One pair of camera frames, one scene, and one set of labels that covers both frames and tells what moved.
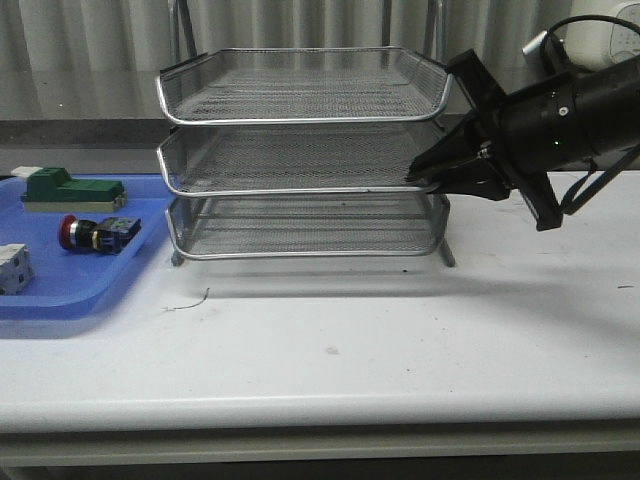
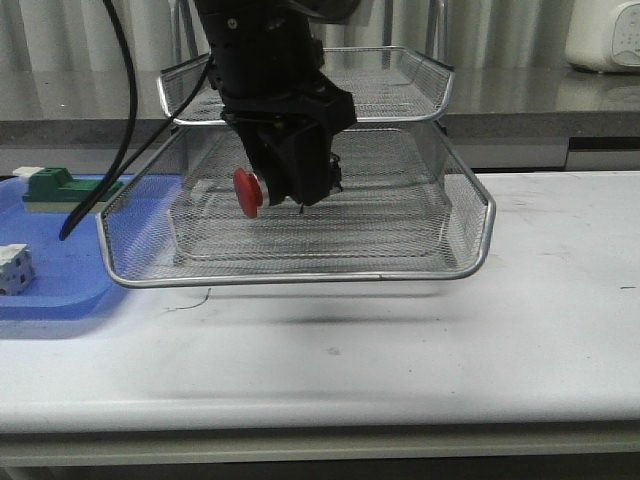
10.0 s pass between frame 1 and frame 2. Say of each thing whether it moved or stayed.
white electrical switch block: stayed
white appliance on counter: stayed
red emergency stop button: moved
